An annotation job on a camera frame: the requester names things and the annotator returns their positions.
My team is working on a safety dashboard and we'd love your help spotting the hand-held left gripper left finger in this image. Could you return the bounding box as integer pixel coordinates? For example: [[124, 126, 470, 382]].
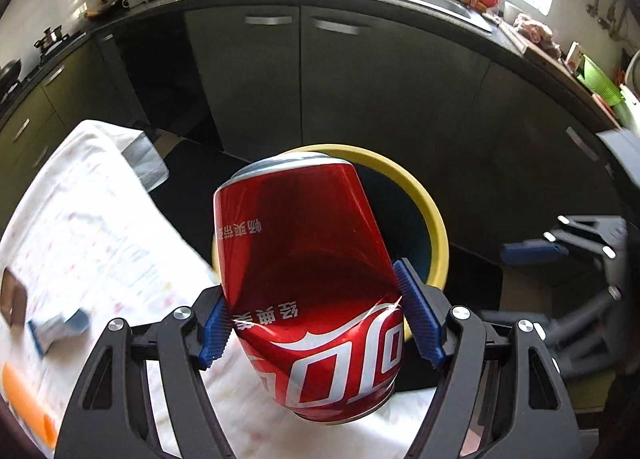
[[54, 284, 233, 459]]

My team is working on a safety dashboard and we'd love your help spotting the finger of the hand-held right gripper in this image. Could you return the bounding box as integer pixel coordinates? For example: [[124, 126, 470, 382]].
[[500, 214, 628, 270], [545, 284, 631, 382]]

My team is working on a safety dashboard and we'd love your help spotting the yellow rimmed waste bin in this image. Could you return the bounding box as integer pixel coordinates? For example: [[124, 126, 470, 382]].
[[211, 143, 450, 342]]

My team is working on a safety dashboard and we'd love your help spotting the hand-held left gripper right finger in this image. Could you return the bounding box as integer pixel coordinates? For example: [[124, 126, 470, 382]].
[[392, 259, 583, 459]]

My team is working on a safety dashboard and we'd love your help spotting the red soda can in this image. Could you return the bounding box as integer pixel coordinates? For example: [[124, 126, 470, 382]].
[[212, 162, 406, 425]]

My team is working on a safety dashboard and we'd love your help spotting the green plastic basket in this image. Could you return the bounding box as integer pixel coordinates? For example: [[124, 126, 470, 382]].
[[580, 54, 626, 105]]

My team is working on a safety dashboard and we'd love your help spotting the green base cabinet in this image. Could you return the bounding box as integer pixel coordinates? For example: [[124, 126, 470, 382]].
[[0, 0, 640, 290]]

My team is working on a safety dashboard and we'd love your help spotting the orange packet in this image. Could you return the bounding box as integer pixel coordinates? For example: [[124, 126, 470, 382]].
[[0, 363, 57, 450]]

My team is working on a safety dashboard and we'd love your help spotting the black wok with lid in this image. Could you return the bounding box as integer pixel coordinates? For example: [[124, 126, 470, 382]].
[[0, 58, 23, 90]]

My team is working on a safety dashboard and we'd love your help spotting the white patterned tablecloth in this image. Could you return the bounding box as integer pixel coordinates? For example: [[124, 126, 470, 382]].
[[0, 119, 446, 459]]

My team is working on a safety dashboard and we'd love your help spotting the blue and white wrapper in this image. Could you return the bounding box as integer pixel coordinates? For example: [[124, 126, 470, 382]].
[[27, 308, 92, 357]]

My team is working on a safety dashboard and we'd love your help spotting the wooden cutting board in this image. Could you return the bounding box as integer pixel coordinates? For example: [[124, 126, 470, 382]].
[[497, 19, 566, 60]]

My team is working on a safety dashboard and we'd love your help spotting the brown packet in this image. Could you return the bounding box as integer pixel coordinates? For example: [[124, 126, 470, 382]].
[[0, 269, 28, 327]]

